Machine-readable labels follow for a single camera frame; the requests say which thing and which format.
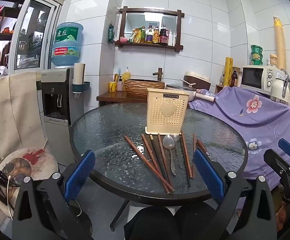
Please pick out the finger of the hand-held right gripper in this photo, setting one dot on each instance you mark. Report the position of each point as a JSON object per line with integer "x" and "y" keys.
{"x": 275, "y": 161}
{"x": 287, "y": 148}

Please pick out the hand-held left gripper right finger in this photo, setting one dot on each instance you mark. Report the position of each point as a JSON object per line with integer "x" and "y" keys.
{"x": 208, "y": 177}

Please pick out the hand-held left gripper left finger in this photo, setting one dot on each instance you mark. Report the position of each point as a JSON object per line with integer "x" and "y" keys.
{"x": 81, "y": 172}

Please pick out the black chopstick with gold tip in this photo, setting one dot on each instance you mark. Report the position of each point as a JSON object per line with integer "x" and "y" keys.
{"x": 155, "y": 146}
{"x": 189, "y": 182}

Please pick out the cream perforated utensil holder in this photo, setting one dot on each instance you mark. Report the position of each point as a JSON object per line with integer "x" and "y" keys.
{"x": 157, "y": 115}

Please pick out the person's right forearm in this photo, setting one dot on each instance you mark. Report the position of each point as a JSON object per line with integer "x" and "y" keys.
{"x": 289, "y": 213}

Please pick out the person's right leg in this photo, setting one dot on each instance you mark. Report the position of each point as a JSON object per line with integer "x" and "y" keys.
{"x": 197, "y": 220}

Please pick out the person's leg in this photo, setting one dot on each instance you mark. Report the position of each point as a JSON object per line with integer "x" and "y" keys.
{"x": 197, "y": 220}
{"x": 147, "y": 223}

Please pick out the round printed stool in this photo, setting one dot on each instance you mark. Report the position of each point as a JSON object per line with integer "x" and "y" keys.
{"x": 34, "y": 160}

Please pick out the round glass table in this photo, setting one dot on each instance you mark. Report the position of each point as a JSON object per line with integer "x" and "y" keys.
{"x": 109, "y": 130}

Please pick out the small metal spoon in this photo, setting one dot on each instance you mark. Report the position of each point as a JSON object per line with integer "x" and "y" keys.
{"x": 175, "y": 137}

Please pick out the large metal spoon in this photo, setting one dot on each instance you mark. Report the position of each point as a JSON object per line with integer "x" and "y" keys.
{"x": 168, "y": 142}

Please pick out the white kettle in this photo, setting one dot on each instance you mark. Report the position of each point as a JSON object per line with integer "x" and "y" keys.
{"x": 279, "y": 90}

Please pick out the purple floral cloth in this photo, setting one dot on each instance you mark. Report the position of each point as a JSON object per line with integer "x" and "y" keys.
{"x": 235, "y": 110}

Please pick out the person's left leg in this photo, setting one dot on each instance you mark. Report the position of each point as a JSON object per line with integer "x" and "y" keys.
{"x": 147, "y": 223}

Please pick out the white microwave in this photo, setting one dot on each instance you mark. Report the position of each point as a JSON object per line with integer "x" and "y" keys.
{"x": 256, "y": 77}

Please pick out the wooden counter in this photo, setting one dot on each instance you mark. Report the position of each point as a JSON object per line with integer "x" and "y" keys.
{"x": 109, "y": 97}

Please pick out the grey water dispenser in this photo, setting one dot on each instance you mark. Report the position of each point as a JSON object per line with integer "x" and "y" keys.
{"x": 57, "y": 92}

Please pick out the green cup holder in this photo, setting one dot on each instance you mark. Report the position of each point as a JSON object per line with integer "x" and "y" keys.
{"x": 83, "y": 86}

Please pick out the brown glass bottle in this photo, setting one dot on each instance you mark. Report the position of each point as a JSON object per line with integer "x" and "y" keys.
{"x": 234, "y": 78}

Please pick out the yellow cup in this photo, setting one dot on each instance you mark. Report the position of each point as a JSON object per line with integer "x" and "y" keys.
{"x": 113, "y": 86}

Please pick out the yellow roll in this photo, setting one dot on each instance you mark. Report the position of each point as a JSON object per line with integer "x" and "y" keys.
{"x": 228, "y": 71}

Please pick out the brown and white rice cooker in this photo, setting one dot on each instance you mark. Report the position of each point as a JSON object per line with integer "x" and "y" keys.
{"x": 197, "y": 80}

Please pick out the white paper cup stack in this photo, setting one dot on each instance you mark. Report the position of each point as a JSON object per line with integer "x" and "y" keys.
{"x": 78, "y": 72}

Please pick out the tall wrapped cup stack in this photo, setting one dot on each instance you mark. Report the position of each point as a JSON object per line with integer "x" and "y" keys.
{"x": 279, "y": 45}

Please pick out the woven basin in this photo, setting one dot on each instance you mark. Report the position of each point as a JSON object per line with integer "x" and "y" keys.
{"x": 144, "y": 88}

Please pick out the yellow soap dispenser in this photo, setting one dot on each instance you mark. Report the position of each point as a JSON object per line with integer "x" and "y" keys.
{"x": 126, "y": 76}

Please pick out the bronze faucet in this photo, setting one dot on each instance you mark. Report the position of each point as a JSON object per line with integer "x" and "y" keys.
{"x": 158, "y": 73}

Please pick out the blue water bottle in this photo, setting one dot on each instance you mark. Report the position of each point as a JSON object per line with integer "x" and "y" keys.
{"x": 67, "y": 42}

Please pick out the pink small item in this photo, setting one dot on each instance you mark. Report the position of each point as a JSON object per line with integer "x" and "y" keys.
{"x": 123, "y": 39}

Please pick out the green hanging packet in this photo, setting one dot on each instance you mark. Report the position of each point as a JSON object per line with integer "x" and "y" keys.
{"x": 110, "y": 33}

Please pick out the white plastic bottle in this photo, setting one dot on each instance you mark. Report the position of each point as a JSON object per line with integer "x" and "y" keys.
{"x": 170, "y": 38}

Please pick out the sliding window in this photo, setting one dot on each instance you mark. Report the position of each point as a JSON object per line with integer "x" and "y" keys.
{"x": 34, "y": 35}

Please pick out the yellow green packet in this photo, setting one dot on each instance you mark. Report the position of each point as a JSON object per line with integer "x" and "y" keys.
{"x": 136, "y": 35}

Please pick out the dark sauce bottle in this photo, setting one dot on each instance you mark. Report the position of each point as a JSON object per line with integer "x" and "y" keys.
{"x": 163, "y": 35}

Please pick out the amber sauce bottle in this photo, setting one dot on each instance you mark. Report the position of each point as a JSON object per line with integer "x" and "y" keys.
{"x": 156, "y": 35}

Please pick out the purple label bottle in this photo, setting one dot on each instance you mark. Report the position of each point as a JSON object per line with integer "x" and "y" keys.
{"x": 149, "y": 34}

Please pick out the dark wooden wall shelf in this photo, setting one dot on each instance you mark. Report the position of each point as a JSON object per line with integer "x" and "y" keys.
{"x": 150, "y": 45}

